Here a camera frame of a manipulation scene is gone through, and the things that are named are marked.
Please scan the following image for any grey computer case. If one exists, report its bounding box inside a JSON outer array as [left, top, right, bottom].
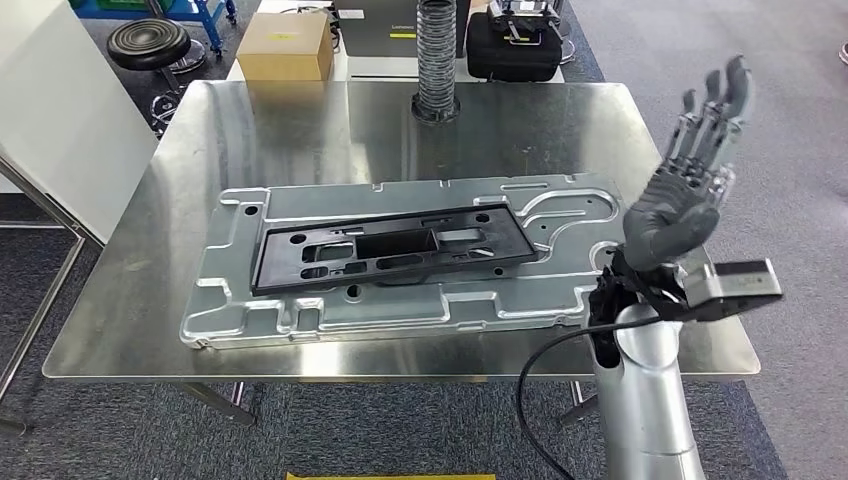
[[333, 0, 472, 59]]

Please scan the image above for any black carrying case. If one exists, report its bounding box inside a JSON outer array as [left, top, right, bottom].
[[465, 11, 564, 83]]

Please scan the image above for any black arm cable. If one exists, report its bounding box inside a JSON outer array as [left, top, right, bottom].
[[515, 314, 664, 480]]

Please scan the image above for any white cabinet panel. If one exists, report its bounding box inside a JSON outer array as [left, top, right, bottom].
[[0, 0, 160, 245]]

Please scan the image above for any cardboard box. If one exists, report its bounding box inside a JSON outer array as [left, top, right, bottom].
[[236, 11, 335, 83]]

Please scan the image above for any ribbed metal hose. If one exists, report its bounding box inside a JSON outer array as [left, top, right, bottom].
[[410, 0, 462, 126]]

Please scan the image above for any stainless steel workbench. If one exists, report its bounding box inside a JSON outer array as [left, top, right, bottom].
[[41, 79, 763, 425]]

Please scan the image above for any stainless steel table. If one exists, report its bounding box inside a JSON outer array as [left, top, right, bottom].
[[0, 155, 87, 435]]

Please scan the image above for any black round stool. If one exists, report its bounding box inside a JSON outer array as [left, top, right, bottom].
[[107, 17, 208, 137]]

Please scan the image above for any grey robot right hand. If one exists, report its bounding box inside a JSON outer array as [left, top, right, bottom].
[[622, 54, 757, 273]]

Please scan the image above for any black device on case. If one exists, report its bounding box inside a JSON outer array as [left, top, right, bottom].
[[486, 0, 564, 44]]

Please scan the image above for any black plastic frame part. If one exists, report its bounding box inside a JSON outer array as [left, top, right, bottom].
[[250, 203, 539, 297]]

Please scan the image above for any stamped sheet metal panel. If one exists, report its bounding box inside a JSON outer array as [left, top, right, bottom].
[[180, 173, 627, 350]]

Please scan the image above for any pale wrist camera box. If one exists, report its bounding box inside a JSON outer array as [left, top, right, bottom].
[[682, 259, 785, 323]]

